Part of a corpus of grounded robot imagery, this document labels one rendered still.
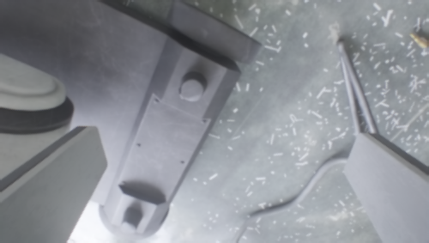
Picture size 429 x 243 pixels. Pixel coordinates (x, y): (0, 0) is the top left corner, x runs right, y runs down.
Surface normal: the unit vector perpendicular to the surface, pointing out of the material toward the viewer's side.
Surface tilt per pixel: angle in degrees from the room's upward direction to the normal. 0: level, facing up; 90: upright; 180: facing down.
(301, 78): 0
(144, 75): 0
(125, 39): 0
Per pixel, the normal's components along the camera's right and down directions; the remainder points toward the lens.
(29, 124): 0.76, -0.16
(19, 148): 0.44, -0.81
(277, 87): 0.02, 0.42
